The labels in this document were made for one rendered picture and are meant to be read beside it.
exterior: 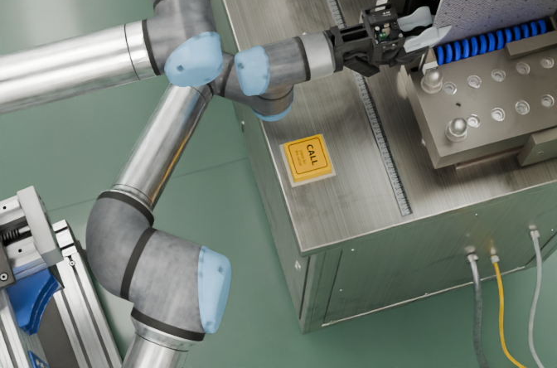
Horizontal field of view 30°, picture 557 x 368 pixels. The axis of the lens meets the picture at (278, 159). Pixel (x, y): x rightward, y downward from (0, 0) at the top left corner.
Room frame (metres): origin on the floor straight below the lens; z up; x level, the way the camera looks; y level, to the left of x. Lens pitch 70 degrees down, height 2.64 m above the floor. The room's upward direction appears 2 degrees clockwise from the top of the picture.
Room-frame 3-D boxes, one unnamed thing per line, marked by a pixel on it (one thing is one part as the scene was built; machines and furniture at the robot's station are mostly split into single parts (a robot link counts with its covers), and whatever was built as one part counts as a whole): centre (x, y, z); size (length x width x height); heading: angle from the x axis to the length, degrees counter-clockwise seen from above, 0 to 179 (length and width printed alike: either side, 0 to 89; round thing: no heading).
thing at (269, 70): (0.73, 0.02, 1.11); 0.11 x 0.08 x 0.09; 108
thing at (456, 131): (0.66, -0.30, 1.05); 0.04 x 0.04 x 0.04
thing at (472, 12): (0.85, -0.36, 1.11); 0.23 x 0.01 x 0.18; 108
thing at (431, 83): (0.74, -0.26, 1.05); 0.04 x 0.04 x 0.04
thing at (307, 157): (0.64, -0.05, 0.91); 0.07 x 0.07 x 0.02; 18
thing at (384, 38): (0.78, -0.13, 1.12); 0.12 x 0.08 x 0.09; 108
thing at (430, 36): (0.79, -0.24, 1.12); 0.09 x 0.03 x 0.06; 107
